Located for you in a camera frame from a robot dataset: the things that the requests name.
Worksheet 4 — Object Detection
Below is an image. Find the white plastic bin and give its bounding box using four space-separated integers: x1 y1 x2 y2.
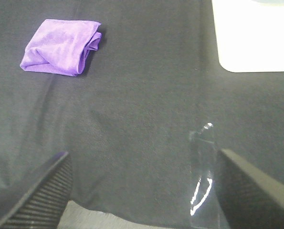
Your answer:
212 0 284 73

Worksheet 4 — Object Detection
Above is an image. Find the black fabric table cover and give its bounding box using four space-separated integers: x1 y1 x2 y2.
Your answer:
0 0 284 228

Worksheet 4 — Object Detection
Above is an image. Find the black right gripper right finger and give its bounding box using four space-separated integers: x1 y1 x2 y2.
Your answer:
215 149 284 229

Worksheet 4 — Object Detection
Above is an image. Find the clear tape strip right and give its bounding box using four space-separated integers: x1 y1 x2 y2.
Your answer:
189 122 228 229

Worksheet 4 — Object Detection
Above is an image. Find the purple microfiber towel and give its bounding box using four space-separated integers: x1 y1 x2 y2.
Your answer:
20 19 102 77

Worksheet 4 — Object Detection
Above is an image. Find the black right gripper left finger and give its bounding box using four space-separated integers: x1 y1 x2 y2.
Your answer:
0 152 73 229

